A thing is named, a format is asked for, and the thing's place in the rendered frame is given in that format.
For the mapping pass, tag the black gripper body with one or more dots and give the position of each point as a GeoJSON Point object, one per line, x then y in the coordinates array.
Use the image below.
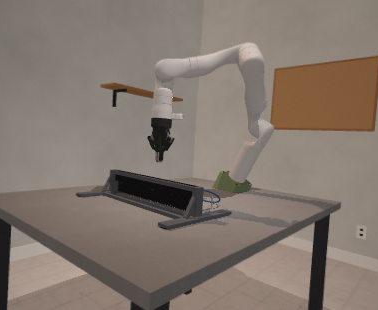
{"type": "Point", "coordinates": [161, 125]}

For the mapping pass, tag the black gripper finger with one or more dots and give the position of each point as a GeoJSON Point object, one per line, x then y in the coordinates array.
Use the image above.
{"type": "Point", "coordinates": [153, 143]}
{"type": "Point", "coordinates": [165, 146]}

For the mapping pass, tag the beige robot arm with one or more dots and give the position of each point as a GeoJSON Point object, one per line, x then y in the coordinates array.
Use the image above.
{"type": "Point", "coordinates": [251, 65]}

